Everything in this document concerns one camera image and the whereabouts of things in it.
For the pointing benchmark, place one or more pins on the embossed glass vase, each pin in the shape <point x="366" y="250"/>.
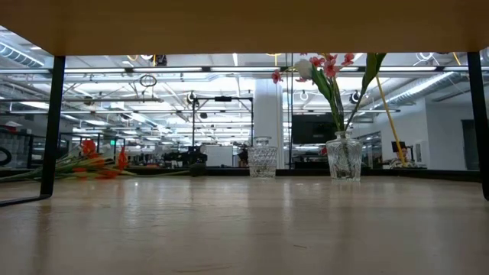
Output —
<point x="344" y="156"/>

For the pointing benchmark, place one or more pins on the pink artificial flower bunch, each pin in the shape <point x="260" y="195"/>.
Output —
<point x="329" y="68"/>

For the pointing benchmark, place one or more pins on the black frame station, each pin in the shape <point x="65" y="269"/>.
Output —
<point x="222" y="98"/>

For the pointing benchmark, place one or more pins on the black wall monitor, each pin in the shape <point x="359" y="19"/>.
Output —
<point x="313" y="128"/>

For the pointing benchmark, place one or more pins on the wooden shelf with black legs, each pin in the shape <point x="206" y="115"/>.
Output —
<point x="244" y="26"/>

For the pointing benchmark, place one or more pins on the diamond-cut glass vase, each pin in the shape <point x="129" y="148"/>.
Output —
<point x="262" y="158"/>

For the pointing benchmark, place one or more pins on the person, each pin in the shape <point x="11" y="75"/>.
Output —
<point x="401" y="154"/>

